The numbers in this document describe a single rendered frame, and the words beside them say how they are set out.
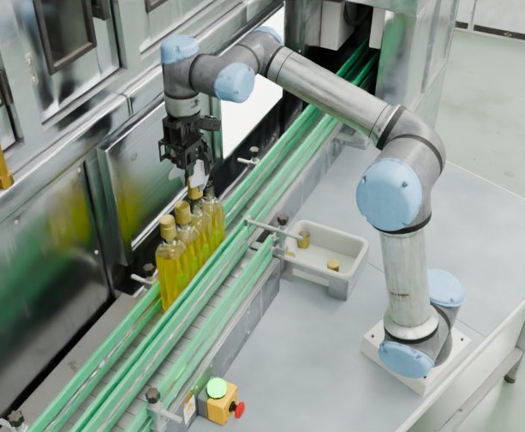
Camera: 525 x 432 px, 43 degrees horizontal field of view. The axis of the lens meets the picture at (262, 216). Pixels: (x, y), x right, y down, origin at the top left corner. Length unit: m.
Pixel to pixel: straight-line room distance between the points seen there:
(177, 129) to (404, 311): 0.60
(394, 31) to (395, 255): 1.16
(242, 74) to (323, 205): 0.97
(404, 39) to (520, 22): 2.93
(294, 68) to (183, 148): 0.29
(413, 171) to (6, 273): 0.79
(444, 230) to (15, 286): 1.30
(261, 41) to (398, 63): 1.03
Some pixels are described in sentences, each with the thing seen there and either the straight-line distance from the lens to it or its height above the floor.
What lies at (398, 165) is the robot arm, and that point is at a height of 1.43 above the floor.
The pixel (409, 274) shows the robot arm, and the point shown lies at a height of 1.20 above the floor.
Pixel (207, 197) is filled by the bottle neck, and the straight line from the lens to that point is 1.62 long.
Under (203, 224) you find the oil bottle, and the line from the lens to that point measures 1.59.
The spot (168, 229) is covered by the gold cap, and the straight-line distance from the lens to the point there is 1.48.
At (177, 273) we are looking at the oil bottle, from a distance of 1.55.
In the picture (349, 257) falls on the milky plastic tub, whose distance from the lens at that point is 1.97.
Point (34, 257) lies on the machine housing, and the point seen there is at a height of 1.18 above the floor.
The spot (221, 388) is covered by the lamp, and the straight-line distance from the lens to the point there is 1.55.
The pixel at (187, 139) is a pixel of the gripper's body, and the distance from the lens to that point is 1.44.
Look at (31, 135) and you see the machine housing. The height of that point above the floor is 1.44.
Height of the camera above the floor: 2.11
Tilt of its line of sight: 40 degrees down
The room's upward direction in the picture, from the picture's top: straight up
